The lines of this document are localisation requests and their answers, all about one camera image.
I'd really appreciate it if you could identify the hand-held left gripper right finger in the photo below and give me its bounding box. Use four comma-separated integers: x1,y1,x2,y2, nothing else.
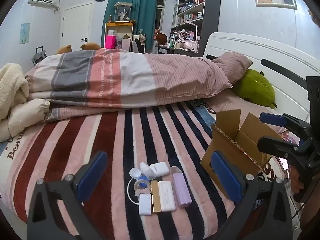
211,151,293,240

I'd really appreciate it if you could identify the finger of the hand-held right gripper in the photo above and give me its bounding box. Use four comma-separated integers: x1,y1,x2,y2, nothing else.
259,112,310,136
257,136,300,159

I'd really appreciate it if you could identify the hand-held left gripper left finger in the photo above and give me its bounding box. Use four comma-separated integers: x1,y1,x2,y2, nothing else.
27,151,108,240

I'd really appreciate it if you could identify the brown cardboard box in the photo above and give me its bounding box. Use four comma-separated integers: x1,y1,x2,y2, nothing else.
200,109,283,200

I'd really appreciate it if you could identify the small white bottle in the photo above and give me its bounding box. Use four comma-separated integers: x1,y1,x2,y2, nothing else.
140,162,154,181

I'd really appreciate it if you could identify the person's right hand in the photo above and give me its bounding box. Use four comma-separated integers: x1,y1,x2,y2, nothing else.
291,166,305,197

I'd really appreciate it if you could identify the green plush toy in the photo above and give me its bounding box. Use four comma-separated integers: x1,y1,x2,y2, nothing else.
232,69,278,108

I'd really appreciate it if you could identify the red pink striped blanket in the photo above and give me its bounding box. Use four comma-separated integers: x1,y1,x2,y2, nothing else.
0,101,295,240

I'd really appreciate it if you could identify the clear tape roll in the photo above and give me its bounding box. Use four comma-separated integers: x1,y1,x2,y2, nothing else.
134,180,152,197

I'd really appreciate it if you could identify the purple rectangular box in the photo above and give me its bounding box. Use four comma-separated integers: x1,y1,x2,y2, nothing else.
171,166,192,208

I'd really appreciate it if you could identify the pink printed bed sheet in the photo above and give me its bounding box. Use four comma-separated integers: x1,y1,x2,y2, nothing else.
190,90,283,130

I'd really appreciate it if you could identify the blue round cap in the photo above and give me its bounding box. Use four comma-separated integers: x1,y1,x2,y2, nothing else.
137,176,150,189

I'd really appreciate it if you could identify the white rectangular soap box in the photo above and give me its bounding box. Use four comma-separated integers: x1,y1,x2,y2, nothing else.
158,181,177,212

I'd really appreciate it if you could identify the gold rectangular box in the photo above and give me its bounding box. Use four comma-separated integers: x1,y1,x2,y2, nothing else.
151,180,162,213

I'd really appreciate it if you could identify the white earbud case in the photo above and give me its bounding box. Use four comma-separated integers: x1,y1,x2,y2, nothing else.
149,163,170,177

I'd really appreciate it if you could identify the pink striped pillow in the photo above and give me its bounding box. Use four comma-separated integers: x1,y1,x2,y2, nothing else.
211,52,253,85

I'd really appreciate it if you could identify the white bed headboard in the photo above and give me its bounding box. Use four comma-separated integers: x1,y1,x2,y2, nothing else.
202,32,320,135

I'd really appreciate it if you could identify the cream padded duvet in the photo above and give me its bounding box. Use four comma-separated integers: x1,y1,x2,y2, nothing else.
0,99,50,142

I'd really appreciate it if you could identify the pink grey striped quilt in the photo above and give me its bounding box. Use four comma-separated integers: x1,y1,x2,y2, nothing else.
24,49,233,110

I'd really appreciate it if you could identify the dark bookshelf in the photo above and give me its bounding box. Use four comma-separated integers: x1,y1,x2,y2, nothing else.
170,0,222,58

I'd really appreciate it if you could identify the cluttered desk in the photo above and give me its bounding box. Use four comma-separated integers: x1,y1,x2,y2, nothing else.
157,44,200,55

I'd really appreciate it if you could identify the cream fleece blanket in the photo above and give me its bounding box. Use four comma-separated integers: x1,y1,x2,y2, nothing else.
0,63,30,120

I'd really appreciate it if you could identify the brown teddy bear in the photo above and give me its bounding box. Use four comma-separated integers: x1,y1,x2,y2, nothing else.
80,42,102,50
56,45,73,55

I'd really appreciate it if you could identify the grey suitcase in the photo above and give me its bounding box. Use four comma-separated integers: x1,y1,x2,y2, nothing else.
31,46,48,67

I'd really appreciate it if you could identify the pink bag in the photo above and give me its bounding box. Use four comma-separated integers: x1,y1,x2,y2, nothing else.
105,35,117,49

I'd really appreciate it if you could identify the white door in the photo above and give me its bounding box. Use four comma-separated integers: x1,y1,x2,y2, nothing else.
61,3,92,53

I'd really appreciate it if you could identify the yellow shelf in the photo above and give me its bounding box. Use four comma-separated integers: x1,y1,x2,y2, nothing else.
104,22,134,49

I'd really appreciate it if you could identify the window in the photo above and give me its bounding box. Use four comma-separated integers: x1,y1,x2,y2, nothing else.
155,0,167,29

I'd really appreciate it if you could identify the clear display case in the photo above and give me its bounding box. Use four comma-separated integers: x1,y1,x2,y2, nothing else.
114,2,133,23

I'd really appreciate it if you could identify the teal curtain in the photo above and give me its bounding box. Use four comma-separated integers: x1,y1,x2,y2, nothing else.
101,0,159,53

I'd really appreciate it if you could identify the white adapter with cable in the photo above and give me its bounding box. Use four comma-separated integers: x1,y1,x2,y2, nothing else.
127,179,153,215

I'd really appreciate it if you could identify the blue wall poster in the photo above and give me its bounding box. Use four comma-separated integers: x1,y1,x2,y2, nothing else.
19,23,31,45

